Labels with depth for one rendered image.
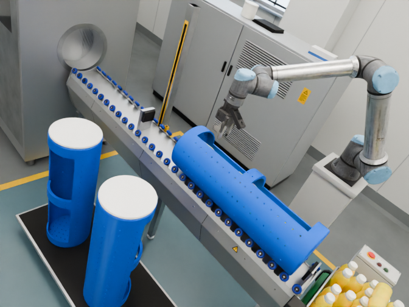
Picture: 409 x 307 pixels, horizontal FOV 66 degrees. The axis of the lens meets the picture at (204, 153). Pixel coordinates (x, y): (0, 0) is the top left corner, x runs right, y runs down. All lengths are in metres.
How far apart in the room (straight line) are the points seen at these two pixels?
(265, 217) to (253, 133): 2.04
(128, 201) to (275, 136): 2.12
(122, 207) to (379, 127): 1.37
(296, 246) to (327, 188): 0.86
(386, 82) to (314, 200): 0.98
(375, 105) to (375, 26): 2.44
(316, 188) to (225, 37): 1.95
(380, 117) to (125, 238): 1.41
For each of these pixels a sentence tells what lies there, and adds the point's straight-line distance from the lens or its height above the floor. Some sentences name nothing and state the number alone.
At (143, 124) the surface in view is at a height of 0.97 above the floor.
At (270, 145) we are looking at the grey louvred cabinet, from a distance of 3.39.
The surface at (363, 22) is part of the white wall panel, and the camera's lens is 4.24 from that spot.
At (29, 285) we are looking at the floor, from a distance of 2.48.
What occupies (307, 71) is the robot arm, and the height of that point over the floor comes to 1.71.
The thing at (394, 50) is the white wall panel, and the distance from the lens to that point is 4.15.
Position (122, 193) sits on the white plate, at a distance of 1.56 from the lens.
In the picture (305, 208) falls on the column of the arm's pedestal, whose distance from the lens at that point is 2.42.
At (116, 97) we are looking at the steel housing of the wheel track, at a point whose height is 0.93.
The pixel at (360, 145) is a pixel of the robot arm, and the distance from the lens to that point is 2.19.
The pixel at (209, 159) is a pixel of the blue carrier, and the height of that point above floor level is 1.19.
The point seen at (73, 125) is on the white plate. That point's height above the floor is 1.04.
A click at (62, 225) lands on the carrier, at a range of 2.54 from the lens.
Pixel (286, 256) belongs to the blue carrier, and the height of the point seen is 1.11.
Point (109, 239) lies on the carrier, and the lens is 1.61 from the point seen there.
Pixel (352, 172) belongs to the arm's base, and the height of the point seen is 1.17.
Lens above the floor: 2.17
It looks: 35 degrees down
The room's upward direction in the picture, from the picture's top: 21 degrees clockwise
